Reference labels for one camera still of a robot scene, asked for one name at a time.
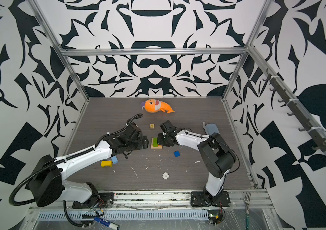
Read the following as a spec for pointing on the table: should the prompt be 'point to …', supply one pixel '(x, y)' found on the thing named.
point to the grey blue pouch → (210, 128)
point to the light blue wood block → (114, 159)
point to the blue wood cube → (177, 154)
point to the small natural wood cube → (152, 126)
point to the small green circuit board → (215, 216)
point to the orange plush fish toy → (152, 105)
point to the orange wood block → (160, 145)
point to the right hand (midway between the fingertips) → (158, 140)
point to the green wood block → (155, 142)
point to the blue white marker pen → (104, 222)
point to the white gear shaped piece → (165, 176)
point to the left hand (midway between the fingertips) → (144, 140)
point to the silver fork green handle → (247, 201)
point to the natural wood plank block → (157, 147)
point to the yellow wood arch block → (106, 163)
